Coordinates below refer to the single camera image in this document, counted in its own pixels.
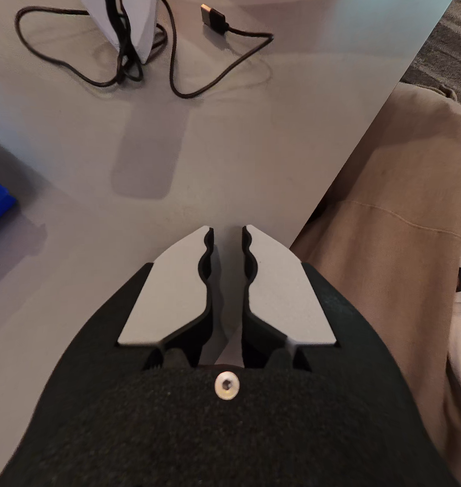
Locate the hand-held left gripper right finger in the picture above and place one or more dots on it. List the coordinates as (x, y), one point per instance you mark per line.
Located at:
(287, 300)

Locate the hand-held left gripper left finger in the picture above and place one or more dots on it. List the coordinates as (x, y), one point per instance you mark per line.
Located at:
(169, 300)

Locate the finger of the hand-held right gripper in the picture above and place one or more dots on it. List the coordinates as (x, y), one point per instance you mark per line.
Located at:
(145, 23)
(97, 13)

